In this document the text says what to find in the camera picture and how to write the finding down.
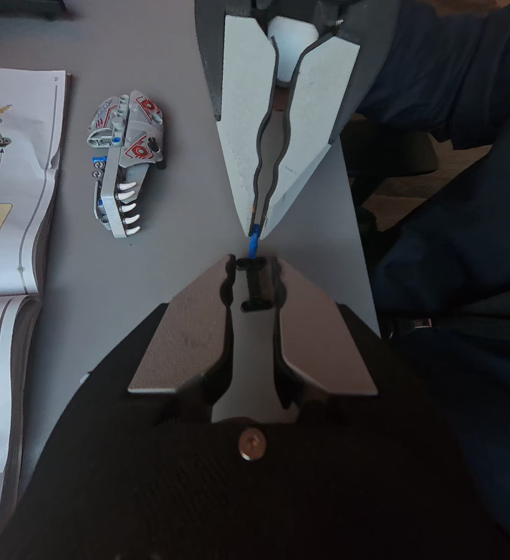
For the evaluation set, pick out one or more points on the blue lego pin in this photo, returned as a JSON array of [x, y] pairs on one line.
[[254, 245]]

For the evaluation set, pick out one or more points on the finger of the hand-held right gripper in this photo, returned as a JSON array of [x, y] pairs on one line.
[[320, 96], [241, 109]]

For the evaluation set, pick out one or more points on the dark object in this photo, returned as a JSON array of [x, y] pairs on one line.
[[18, 6]]

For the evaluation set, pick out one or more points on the black lego frame piece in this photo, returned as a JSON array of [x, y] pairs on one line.
[[252, 284]]

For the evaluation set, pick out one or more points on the grey lego jaw with teeth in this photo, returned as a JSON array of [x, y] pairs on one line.
[[123, 144]]

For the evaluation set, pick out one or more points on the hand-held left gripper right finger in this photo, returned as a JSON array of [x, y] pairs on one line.
[[325, 345]]

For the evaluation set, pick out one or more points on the person's dark clothing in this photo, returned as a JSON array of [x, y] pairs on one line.
[[478, 393]]

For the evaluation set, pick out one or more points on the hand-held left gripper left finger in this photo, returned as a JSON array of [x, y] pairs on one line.
[[185, 341]]

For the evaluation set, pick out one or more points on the person's right forearm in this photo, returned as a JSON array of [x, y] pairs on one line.
[[456, 57]]

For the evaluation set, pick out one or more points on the lego instruction booklet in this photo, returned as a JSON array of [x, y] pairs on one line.
[[14, 175]]

